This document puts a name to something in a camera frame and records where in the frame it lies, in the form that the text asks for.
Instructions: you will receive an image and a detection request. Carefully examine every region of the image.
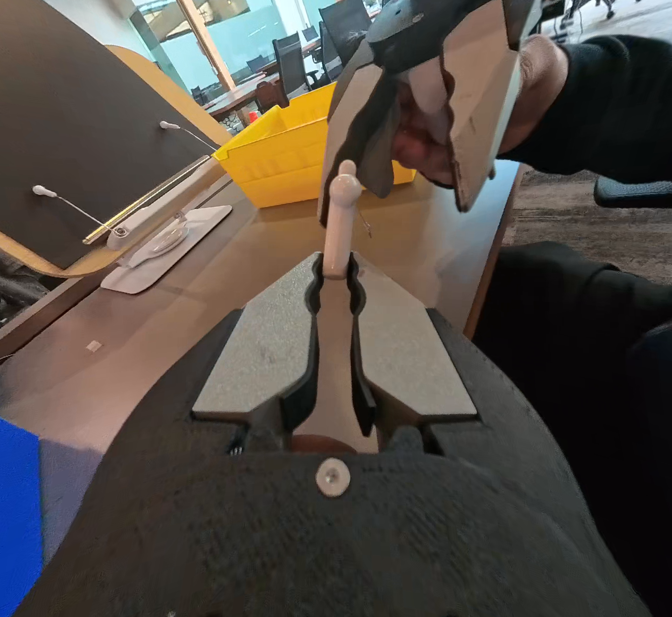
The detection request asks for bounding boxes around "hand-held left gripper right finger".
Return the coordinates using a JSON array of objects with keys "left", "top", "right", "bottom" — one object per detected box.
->
[{"left": 349, "top": 254, "right": 478, "bottom": 438}]

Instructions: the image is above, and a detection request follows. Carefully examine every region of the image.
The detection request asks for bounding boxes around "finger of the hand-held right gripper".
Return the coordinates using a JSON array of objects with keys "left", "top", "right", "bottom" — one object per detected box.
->
[
  {"left": 316, "top": 65, "right": 404, "bottom": 230},
  {"left": 440, "top": 0, "right": 524, "bottom": 212}
]

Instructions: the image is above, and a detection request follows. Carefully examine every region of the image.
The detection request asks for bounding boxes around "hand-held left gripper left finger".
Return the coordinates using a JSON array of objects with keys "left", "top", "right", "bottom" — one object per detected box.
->
[{"left": 191, "top": 251, "right": 323, "bottom": 433}]

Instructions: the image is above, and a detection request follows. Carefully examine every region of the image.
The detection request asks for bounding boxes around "yellow plastic bin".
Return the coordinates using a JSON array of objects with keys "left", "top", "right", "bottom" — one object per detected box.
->
[{"left": 211, "top": 80, "right": 419, "bottom": 209}]

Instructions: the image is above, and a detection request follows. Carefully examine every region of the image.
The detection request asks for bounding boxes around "white plastic peg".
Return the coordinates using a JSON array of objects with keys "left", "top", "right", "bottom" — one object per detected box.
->
[{"left": 322, "top": 159, "right": 363, "bottom": 280}]

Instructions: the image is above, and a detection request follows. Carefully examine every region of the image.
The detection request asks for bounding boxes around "blue plastic bin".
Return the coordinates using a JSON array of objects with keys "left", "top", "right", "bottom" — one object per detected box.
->
[{"left": 0, "top": 416, "right": 44, "bottom": 617}]

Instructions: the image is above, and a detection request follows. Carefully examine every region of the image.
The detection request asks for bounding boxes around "person's right forearm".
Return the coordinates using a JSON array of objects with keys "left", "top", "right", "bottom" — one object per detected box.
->
[{"left": 496, "top": 34, "right": 672, "bottom": 177}]

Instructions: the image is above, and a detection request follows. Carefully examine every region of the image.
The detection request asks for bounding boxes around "person's right hand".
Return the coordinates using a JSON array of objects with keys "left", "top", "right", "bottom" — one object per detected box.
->
[{"left": 393, "top": 33, "right": 571, "bottom": 188}]

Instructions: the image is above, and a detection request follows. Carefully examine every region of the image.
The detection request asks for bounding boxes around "black chair armrest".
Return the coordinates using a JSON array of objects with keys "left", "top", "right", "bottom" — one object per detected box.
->
[{"left": 593, "top": 176, "right": 672, "bottom": 208}]

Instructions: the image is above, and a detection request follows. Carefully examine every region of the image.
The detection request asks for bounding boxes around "black wooden book stand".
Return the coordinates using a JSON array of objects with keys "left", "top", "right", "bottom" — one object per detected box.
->
[{"left": 0, "top": 0, "right": 235, "bottom": 295}]

